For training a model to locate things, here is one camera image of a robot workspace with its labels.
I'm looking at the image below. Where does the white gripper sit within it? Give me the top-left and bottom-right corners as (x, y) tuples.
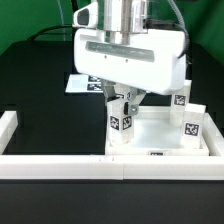
(74, 29), (186, 114)

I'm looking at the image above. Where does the white square table top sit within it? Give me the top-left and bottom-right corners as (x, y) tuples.
(105, 106), (209, 156)

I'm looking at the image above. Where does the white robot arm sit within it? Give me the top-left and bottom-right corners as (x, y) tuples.
(73, 0), (189, 115)

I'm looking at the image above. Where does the white marker sheet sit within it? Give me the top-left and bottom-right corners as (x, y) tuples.
(65, 74), (102, 93)

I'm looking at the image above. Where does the white U-shaped obstacle fence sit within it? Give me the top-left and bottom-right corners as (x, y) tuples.
(0, 116), (224, 180)

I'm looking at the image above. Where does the black cable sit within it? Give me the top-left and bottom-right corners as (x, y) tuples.
(27, 0), (86, 42)

